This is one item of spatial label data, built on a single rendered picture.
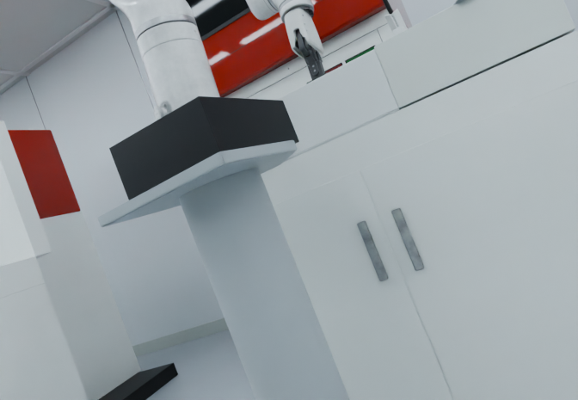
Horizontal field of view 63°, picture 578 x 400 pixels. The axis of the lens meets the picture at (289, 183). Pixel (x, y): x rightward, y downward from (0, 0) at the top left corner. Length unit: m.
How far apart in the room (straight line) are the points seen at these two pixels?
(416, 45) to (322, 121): 0.26
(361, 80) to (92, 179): 3.68
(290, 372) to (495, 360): 0.47
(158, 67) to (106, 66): 3.49
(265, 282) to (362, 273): 0.35
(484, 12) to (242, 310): 0.73
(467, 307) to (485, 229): 0.17
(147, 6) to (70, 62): 3.75
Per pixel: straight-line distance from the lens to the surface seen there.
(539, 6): 1.07
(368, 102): 1.07
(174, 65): 0.91
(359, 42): 1.75
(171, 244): 4.08
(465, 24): 1.06
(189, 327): 4.21
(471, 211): 1.05
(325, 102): 1.10
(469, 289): 1.09
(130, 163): 0.88
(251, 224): 0.83
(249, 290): 0.84
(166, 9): 0.95
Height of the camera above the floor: 0.70
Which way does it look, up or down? 3 degrees up
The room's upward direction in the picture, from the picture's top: 22 degrees counter-clockwise
